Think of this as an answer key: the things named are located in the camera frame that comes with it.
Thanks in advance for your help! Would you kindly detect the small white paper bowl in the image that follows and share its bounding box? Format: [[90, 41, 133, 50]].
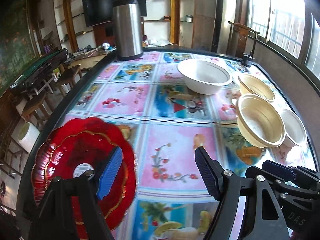
[[280, 109, 307, 148]]

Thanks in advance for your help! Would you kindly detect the red glass scalloped plate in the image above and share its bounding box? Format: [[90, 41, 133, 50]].
[[29, 117, 136, 239]]

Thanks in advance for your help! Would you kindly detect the beige disposable bowl front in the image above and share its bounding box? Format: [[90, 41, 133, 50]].
[[235, 94, 285, 148]]

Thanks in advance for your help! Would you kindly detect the beige disposable bowl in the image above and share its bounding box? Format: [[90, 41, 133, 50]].
[[238, 73, 276, 102], [235, 94, 285, 148]]

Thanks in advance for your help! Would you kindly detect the beige disposable bowl back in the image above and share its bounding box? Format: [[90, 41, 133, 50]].
[[238, 73, 276, 102]]

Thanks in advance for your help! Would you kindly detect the large white paper bowl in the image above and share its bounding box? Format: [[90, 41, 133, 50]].
[[177, 59, 233, 95]]

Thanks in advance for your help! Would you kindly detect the colourful fruit print tablecloth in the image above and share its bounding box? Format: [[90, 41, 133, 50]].
[[62, 52, 315, 239]]

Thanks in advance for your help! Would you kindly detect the white tape roll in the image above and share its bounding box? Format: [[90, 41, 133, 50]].
[[18, 122, 40, 153]]

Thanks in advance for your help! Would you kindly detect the wooden stool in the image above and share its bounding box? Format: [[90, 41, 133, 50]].
[[56, 65, 83, 98]]

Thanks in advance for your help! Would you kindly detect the small black table device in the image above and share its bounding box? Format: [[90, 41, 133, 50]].
[[241, 51, 255, 67]]

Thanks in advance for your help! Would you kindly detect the green mahjong table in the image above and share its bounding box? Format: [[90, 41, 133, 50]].
[[9, 48, 68, 95]]

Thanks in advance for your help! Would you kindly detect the wooden chair by window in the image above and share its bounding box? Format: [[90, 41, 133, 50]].
[[226, 21, 260, 58]]

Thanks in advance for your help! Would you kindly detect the stainless steel thermos jug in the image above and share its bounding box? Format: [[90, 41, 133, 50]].
[[112, 0, 143, 61]]

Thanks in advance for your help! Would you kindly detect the white standing air conditioner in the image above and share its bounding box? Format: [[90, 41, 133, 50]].
[[192, 0, 236, 54]]

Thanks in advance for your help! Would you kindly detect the large floral wall painting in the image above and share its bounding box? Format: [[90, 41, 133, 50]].
[[1, 0, 37, 94]]

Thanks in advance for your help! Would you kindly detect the black wall television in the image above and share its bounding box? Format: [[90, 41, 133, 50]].
[[82, 0, 147, 27]]

